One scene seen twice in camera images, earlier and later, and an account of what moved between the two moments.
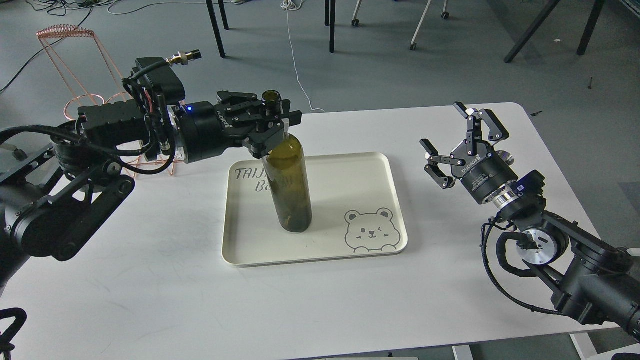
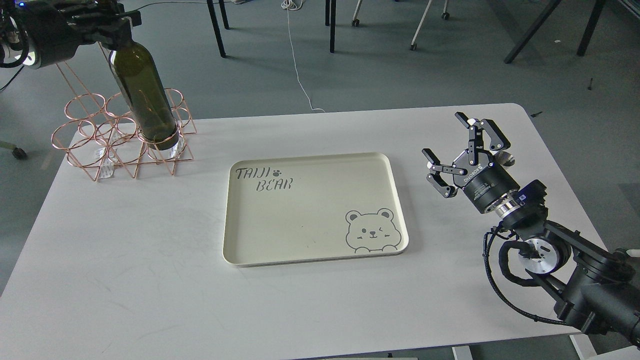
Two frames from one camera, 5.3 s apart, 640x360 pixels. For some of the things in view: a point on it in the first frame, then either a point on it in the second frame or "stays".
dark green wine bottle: x=288 y=177 to x=145 y=94
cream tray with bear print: x=356 y=211 stays
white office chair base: x=445 y=15 stays
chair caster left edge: x=17 y=153 stays
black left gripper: x=208 y=129 to x=56 y=29
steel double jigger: x=507 y=156 stays
